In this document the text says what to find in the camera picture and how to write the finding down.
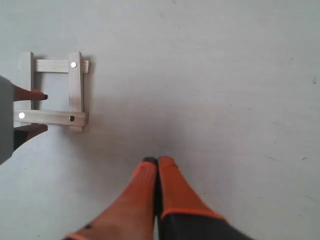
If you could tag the wood strip with magnets bottom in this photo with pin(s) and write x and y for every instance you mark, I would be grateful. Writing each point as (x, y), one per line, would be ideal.
(65, 118)

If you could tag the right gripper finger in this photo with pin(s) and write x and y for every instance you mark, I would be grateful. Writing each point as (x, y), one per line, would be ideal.
(21, 94)
(22, 134)

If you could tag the wood strip with two magnets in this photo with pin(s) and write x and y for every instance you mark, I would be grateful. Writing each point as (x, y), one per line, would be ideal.
(75, 76)

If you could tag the plain horizontal wood strip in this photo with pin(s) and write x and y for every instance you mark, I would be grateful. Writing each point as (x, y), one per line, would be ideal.
(53, 66)

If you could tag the grey second gripper body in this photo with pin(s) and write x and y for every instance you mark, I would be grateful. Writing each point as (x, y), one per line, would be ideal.
(6, 119)

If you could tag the plain wood strip left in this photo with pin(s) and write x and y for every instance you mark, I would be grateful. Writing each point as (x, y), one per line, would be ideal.
(26, 79)

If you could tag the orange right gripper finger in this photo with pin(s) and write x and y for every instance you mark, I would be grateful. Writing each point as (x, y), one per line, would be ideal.
(184, 215)
(132, 215)

